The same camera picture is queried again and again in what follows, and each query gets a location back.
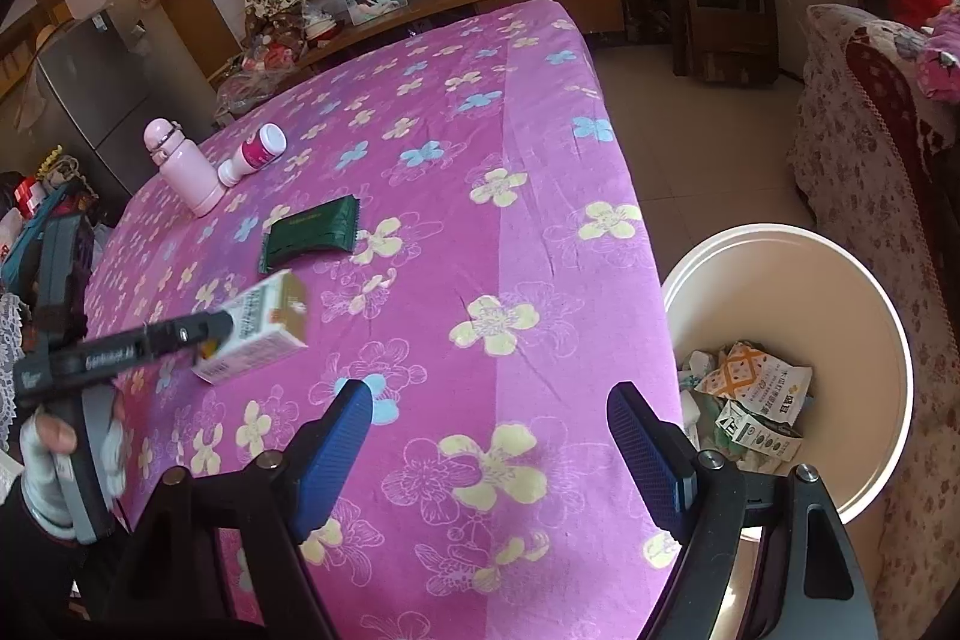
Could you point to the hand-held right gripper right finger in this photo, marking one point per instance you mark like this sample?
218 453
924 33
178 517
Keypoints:
649 460

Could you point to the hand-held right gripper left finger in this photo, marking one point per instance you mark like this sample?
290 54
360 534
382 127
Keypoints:
334 452

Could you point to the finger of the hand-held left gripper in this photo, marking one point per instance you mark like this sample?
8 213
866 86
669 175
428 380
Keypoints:
187 331

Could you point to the white and gold medicine box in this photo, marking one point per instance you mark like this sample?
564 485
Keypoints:
262 325

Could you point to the white tissue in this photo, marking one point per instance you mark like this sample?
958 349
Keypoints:
697 366

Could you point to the green white carton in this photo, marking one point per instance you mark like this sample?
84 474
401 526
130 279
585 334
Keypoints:
757 436

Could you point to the orange white packet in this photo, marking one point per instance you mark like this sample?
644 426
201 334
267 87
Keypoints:
739 370

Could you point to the white printed wrapper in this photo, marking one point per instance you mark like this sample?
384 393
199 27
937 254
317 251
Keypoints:
784 394

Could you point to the white plastic bucket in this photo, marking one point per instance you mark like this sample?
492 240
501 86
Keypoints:
825 280

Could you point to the person's left forearm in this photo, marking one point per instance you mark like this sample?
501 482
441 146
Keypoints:
37 580

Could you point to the person's left hand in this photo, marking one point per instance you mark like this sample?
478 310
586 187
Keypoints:
41 452

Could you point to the white lace cloth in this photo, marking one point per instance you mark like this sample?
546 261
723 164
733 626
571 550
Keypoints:
11 370

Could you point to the dark green packet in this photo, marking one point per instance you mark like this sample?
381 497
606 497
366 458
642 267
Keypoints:
311 235

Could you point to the pink thermos bottle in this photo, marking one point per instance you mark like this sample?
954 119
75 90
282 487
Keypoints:
184 168

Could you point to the pink white pill bottle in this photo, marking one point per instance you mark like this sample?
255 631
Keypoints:
255 153

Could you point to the grey refrigerator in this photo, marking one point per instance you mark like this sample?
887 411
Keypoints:
90 100

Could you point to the clear plastic bag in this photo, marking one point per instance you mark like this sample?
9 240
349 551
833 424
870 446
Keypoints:
251 85

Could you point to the purple floral blanket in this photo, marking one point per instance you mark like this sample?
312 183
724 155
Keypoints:
487 160

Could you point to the floral covered sofa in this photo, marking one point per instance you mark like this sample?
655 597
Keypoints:
847 160

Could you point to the pink printed blanket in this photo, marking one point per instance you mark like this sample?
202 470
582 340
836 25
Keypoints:
941 63

